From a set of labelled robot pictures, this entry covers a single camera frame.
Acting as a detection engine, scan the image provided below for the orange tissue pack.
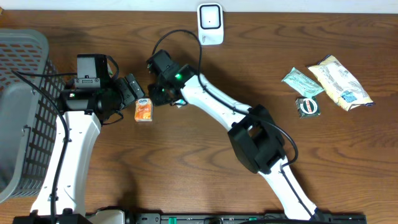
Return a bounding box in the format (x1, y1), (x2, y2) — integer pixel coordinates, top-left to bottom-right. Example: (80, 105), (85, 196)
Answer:
(134, 98), (153, 122)

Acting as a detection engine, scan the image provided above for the teal wet wipes pack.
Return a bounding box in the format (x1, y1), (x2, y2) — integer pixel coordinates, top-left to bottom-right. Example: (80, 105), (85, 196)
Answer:
(282, 67), (324, 98)

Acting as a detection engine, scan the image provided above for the yellow snack bag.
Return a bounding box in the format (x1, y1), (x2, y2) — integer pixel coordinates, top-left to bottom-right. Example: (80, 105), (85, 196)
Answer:
(308, 55), (374, 111)

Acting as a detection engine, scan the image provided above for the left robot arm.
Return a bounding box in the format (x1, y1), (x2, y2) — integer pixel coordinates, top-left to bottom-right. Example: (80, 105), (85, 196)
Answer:
(13, 54), (145, 224)

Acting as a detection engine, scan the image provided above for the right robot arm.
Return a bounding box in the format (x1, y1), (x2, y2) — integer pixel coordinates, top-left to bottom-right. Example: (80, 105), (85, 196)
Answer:
(147, 50), (323, 221)

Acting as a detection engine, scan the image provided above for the white barcode scanner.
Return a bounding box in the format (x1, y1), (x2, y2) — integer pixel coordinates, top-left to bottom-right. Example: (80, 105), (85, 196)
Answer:
(197, 2), (224, 45)

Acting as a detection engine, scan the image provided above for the grey plastic shopping basket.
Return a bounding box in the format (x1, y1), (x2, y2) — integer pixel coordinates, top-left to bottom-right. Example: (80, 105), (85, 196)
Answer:
(1, 29), (65, 202)

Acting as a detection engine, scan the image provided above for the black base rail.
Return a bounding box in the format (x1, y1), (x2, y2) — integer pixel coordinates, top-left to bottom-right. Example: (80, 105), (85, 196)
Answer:
(126, 213), (368, 224)

